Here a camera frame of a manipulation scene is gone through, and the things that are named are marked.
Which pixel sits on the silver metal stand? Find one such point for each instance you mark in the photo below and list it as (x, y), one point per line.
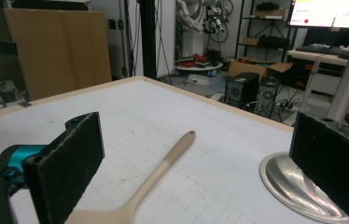
(287, 183)

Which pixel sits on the computer monitor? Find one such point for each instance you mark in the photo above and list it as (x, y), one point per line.
(328, 12)

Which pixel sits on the grey computer tower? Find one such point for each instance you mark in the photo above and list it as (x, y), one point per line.
(267, 96)

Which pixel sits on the light wooden desk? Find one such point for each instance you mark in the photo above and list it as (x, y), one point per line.
(322, 57)

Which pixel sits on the white humanoid robot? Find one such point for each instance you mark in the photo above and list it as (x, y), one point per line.
(191, 15)

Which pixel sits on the round white platform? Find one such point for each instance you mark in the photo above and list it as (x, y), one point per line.
(199, 66)

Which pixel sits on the large brown cardboard sheet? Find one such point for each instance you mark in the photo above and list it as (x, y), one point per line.
(60, 49)

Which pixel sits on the black metal shelf rack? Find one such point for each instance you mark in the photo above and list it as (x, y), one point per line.
(269, 31)

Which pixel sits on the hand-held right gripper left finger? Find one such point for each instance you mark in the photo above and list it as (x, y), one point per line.
(65, 168)

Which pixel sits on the black keyboard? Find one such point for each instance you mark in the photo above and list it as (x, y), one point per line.
(318, 49)

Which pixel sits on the black computer tower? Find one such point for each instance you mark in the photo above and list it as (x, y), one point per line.
(241, 90)

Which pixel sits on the black upright pillar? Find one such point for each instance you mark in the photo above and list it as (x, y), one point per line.
(147, 37)

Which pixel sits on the open cardboard box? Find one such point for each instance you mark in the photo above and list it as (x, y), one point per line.
(250, 67)

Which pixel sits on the beige wooden spatula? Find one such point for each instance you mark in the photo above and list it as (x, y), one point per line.
(163, 165)

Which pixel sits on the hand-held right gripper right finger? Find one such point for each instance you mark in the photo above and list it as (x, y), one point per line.
(334, 165)

